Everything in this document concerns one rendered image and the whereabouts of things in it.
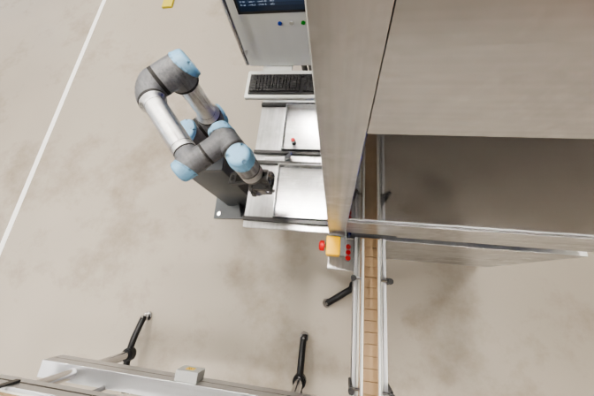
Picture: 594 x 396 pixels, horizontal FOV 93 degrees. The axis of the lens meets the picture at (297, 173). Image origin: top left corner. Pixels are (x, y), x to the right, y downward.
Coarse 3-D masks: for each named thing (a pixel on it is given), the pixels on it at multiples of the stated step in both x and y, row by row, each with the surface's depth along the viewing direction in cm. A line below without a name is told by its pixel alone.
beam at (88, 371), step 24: (48, 360) 151; (72, 360) 154; (96, 360) 158; (96, 384) 143; (120, 384) 142; (144, 384) 141; (168, 384) 139; (192, 384) 139; (216, 384) 142; (240, 384) 145
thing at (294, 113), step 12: (288, 108) 150; (300, 108) 149; (312, 108) 148; (288, 120) 148; (300, 120) 147; (312, 120) 146; (288, 132) 145; (300, 132) 144; (312, 132) 143; (288, 144) 142; (300, 144) 142; (312, 144) 141
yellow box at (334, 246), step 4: (328, 236) 109; (332, 236) 109; (336, 236) 109; (328, 240) 108; (332, 240) 108; (336, 240) 108; (340, 240) 108; (344, 240) 107; (328, 244) 108; (332, 244) 108; (336, 244) 107; (340, 244) 107; (344, 244) 107; (328, 248) 107; (332, 248) 107; (336, 248) 107; (340, 248) 107; (344, 248) 106; (328, 252) 107; (332, 252) 106; (336, 252) 106; (340, 252) 106; (344, 252) 106; (336, 256) 111; (340, 256) 109
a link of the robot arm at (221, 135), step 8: (216, 128) 85; (224, 128) 85; (232, 128) 87; (216, 136) 84; (224, 136) 84; (232, 136) 84; (200, 144) 84; (208, 144) 84; (216, 144) 84; (224, 144) 83; (232, 144) 83; (208, 152) 84; (216, 152) 84; (224, 152) 84; (216, 160) 86
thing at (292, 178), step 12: (288, 168) 138; (300, 168) 137; (312, 168) 136; (276, 180) 132; (288, 180) 135; (300, 180) 135; (312, 180) 134; (276, 192) 132; (288, 192) 133; (300, 192) 132; (312, 192) 132; (276, 204) 132; (288, 204) 131; (300, 204) 130; (312, 204) 130; (324, 204) 129; (276, 216) 126; (288, 216) 129; (300, 216) 128; (312, 216) 128; (324, 216) 127
